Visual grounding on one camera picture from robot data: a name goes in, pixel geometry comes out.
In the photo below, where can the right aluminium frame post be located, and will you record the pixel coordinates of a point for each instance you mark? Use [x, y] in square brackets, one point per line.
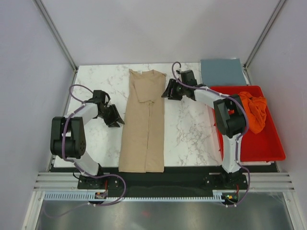
[265, 31]

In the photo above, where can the white slotted cable duct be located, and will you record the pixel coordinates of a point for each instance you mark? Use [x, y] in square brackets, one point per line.
[95, 197]

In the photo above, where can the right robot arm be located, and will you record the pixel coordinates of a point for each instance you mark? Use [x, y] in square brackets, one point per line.
[230, 119]

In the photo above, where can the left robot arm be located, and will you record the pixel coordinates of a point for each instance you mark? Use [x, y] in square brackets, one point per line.
[68, 139]

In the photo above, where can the aluminium rail profile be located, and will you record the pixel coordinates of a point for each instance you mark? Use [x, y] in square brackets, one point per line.
[260, 182]

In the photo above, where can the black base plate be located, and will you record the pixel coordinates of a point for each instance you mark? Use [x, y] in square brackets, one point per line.
[174, 181]

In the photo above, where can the beige t shirt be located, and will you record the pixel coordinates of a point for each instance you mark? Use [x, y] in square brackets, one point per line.
[142, 146]

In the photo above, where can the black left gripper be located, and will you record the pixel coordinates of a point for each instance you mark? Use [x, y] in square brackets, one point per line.
[115, 115]

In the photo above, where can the folded blue-grey t shirt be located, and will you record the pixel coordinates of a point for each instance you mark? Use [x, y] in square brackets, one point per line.
[222, 72]

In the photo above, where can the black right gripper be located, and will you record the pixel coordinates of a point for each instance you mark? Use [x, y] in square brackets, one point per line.
[173, 83]

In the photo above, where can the aluminium frame post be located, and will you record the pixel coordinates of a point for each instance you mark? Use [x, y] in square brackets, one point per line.
[54, 31]
[265, 31]

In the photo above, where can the left aluminium frame post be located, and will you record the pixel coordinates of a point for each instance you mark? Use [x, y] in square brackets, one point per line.
[54, 31]

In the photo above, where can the orange t shirt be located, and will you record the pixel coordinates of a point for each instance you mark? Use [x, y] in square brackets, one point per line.
[255, 108]

